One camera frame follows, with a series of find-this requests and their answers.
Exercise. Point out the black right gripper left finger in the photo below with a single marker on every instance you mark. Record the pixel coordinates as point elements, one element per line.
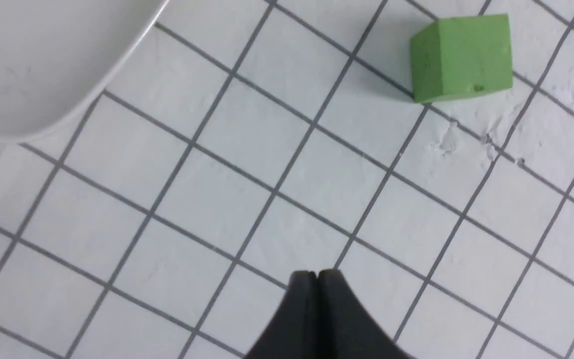
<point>292,332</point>

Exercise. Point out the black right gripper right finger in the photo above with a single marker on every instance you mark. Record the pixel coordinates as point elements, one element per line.
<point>346,329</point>

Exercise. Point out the green foam cube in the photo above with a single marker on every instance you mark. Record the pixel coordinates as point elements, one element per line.
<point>460,58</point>

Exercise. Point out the white square plate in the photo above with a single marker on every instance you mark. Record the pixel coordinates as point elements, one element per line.
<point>56,57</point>

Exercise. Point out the white grid tablecloth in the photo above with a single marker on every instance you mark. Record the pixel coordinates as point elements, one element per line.
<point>247,139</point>

